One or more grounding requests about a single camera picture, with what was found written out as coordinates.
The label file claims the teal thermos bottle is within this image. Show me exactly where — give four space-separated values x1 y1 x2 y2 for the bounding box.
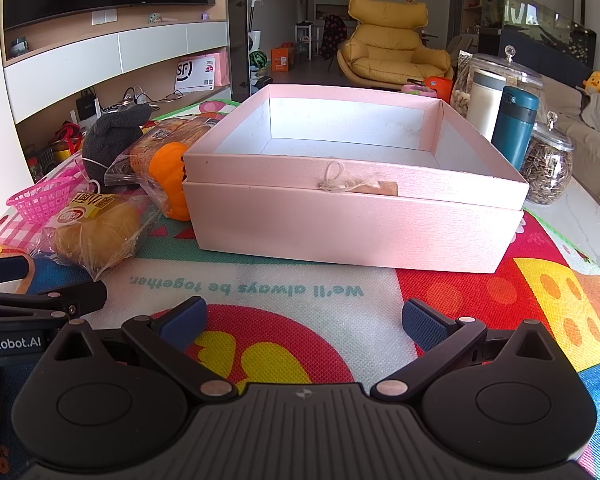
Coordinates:
491 85 540 172

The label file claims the sliced bread clear bag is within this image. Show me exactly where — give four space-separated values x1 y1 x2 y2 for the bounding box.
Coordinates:
104 115 222 197

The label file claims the grey plush toy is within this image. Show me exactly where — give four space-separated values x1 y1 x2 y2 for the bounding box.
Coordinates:
81 105 153 187

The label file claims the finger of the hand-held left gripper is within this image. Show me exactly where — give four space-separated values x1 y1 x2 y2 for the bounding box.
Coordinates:
0 280 108 320
0 255 32 290

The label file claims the white wall shelf unit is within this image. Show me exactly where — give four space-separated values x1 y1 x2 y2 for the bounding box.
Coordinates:
0 0 232 186

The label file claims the orange plastic toy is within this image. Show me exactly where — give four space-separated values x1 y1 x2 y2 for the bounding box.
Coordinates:
149 142 192 222

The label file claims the yellow leather armchair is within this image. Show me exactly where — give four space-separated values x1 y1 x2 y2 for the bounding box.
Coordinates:
336 0 454 92

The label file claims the colourful play mat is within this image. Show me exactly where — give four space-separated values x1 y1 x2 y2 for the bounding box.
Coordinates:
0 100 600 480

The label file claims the grey sofa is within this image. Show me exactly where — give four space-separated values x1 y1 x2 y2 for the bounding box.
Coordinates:
530 77 600 222

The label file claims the clear bag of nuts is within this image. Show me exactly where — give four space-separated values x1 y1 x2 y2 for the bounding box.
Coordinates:
452 52 477 122

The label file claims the pink cardboard box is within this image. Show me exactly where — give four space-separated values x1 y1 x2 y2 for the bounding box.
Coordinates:
182 84 531 275

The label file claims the large lidded glass jar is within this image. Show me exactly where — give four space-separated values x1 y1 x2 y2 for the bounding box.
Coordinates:
452 46 545 137

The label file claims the pink plastic basket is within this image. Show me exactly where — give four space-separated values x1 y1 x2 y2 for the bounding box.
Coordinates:
6 167 88 226

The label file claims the small glass seed jar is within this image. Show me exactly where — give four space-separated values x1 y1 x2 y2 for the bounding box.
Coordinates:
520 111 575 206

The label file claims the round bun packet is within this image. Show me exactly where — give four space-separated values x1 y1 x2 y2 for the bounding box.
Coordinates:
30 192 157 281

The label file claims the glass fish tank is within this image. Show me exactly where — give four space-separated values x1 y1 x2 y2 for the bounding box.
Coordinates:
500 0 597 69

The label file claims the wooden bookshelf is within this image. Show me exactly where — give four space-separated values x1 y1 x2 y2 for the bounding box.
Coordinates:
462 0 504 36

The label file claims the orange cup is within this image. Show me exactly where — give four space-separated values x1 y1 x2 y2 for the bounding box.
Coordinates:
424 76 454 104

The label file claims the dark floral cloth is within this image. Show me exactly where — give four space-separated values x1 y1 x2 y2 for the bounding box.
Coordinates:
321 14 349 61

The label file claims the white tumbler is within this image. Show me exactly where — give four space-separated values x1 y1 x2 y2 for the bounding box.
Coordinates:
466 69 507 142

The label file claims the orange cardboard box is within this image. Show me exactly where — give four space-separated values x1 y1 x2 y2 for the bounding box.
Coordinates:
271 46 296 72

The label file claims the pink paper bag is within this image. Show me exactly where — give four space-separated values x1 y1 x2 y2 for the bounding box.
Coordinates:
187 51 230 88

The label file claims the pink cup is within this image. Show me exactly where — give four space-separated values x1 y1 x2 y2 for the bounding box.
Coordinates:
401 82 438 99

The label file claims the white courier envelope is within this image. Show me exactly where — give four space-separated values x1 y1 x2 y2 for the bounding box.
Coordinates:
174 57 216 95

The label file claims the white stick vacuum cleaner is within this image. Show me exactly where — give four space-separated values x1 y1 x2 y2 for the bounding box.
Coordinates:
245 0 267 51

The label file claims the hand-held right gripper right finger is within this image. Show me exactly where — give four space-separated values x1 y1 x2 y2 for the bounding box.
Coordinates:
369 298 563 401

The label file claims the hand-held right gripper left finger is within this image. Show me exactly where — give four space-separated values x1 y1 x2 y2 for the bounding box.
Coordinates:
54 296 237 402

